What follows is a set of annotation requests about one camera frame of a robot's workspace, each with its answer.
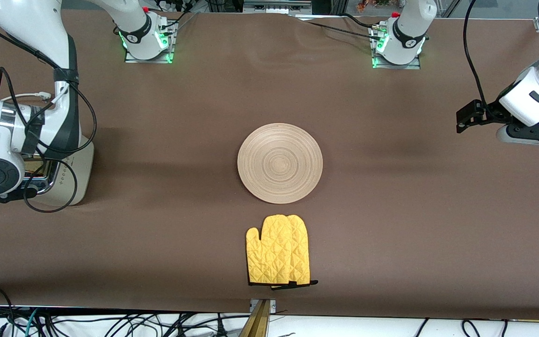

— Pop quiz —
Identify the white usb cable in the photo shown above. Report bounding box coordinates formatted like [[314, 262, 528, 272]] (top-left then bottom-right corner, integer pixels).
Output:
[[0, 82, 72, 106]]

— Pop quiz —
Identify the grey metal equipment box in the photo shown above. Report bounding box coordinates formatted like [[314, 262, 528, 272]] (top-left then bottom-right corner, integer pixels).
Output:
[[243, 0, 313, 15]]

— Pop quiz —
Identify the yellow quilted oven mitt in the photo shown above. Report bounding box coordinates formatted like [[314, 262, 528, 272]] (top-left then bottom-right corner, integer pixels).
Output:
[[269, 214, 319, 290], [246, 214, 298, 286]]

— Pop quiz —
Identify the teal cable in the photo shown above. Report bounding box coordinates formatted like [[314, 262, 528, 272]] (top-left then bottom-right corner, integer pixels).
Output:
[[24, 308, 41, 337]]

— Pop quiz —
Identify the brass coloured metal profile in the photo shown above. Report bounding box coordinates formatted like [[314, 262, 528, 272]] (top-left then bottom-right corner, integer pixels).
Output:
[[239, 300, 276, 337]]

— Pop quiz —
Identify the cream and chrome toaster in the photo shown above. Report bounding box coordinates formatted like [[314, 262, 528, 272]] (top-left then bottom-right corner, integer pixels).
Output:
[[21, 136, 95, 207]]

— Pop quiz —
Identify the black cable on table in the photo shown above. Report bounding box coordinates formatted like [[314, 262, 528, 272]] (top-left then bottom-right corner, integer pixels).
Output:
[[298, 13, 388, 38]]

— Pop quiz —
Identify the round wooden plate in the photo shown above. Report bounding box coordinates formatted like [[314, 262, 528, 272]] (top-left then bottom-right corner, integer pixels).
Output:
[[237, 123, 324, 205]]

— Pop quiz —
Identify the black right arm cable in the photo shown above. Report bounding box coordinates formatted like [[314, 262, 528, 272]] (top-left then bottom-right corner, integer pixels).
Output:
[[0, 28, 98, 214]]

